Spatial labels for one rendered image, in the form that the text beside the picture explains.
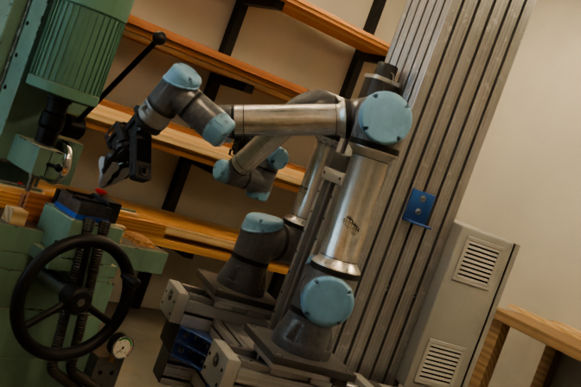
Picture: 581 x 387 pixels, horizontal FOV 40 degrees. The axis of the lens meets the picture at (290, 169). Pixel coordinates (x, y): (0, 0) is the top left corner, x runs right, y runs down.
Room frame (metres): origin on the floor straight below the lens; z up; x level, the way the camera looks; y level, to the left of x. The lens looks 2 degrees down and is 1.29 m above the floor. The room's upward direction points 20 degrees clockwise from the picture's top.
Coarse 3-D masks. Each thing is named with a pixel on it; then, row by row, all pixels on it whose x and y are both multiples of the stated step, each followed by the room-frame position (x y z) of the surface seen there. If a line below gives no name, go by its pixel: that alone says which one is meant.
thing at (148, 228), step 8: (0, 192) 1.89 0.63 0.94; (8, 192) 1.91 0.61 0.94; (0, 200) 1.90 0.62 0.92; (8, 200) 1.91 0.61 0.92; (16, 200) 1.93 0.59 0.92; (120, 216) 2.14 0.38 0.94; (128, 216) 2.18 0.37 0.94; (120, 224) 2.15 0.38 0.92; (128, 224) 2.17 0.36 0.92; (136, 224) 2.18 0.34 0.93; (144, 224) 2.20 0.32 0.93; (152, 224) 2.22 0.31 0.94; (160, 224) 2.25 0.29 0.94; (144, 232) 2.21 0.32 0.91; (152, 232) 2.23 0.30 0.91; (160, 232) 2.25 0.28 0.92
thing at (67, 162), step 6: (60, 144) 2.11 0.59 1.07; (66, 144) 2.11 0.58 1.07; (60, 150) 2.11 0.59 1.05; (66, 150) 2.09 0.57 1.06; (72, 150) 2.11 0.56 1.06; (66, 156) 2.09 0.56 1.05; (72, 156) 2.10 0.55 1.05; (66, 162) 2.08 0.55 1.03; (66, 168) 2.08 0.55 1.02; (60, 174) 2.09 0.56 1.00; (66, 174) 2.09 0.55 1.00; (48, 180) 2.11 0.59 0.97; (54, 180) 2.10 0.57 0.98; (60, 180) 2.09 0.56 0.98
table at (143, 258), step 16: (0, 208) 1.89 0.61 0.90; (0, 224) 1.74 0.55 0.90; (32, 224) 1.85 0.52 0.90; (0, 240) 1.75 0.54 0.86; (16, 240) 1.78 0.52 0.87; (32, 240) 1.81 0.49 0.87; (128, 240) 2.06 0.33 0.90; (32, 256) 1.79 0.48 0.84; (128, 256) 2.00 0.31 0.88; (144, 256) 2.03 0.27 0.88; (160, 256) 2.07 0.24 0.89; (112, 272) 1.86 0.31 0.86; (160, 272) 2.08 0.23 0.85
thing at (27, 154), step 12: (12, 144) 1.98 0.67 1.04; (24, 144) 1.94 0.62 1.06; (36, 144) 1.91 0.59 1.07; (12, 156) 1.97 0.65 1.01; (24, 156) 1.93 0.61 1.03; (36, 156) 1.89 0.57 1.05; (48, 156) 1.91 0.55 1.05; (60, 156) 1.93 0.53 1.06; (24, 168) 1.91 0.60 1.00; (36, 168) 1.90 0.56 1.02; (48, 168) 1.92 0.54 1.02
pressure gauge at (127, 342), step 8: (112, 336) 1.98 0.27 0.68; (120, 336) 1.97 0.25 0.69; (128, 336) 1.98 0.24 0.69; (112, 344) 1.96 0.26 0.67; (120, 344) 1.97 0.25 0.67; (128, 344) 1.99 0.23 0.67; (112, 352) 1.96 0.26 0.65; (120, 352) 1.98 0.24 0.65; (128, 352) 1.99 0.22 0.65; (112, 360) 1.99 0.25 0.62
